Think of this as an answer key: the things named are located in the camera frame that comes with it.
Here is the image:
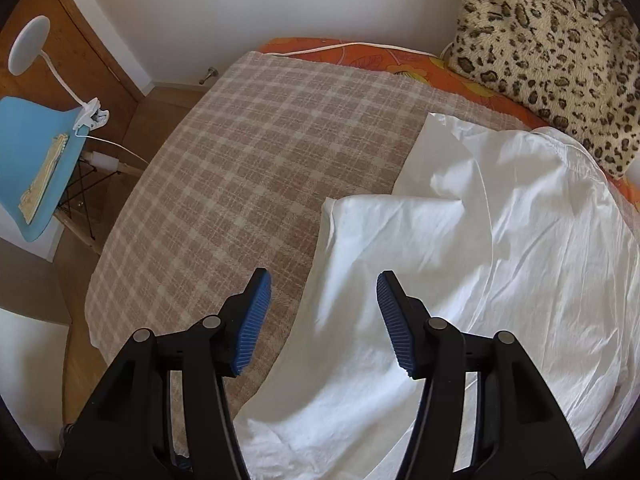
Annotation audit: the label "beige book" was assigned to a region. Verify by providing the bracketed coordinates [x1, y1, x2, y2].
[17, 132, 71, 223]

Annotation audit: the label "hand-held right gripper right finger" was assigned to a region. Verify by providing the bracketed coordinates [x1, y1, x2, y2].
[376, 270, 588, 480]

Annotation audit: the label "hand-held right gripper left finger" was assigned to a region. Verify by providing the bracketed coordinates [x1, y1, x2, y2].
[57, 267, 273, 480]

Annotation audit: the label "leopard print pillow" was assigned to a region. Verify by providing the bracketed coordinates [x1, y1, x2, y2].
[440, 0, 640, 181]

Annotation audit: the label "beige plaid blanket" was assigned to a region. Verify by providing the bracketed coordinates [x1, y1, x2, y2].
[82, 50, 546, 461]

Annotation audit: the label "white furniture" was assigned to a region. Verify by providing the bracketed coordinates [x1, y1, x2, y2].
[0, 307, 71, 458]

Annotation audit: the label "wooden wardrobe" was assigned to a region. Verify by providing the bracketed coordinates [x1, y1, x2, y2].
[0, 0, 151, 111]

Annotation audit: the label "white clip lamp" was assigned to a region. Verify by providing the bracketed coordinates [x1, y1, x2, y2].
[7, 16, 110, 136]

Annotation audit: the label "blue chair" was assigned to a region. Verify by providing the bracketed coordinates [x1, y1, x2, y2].
[0, 96, 151, 251]

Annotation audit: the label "white lamp cable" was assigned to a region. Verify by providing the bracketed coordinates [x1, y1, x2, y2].
[75, 132, 151, 166]

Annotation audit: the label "white pants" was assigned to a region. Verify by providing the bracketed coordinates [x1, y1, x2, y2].
[232, 111, 640, 480]

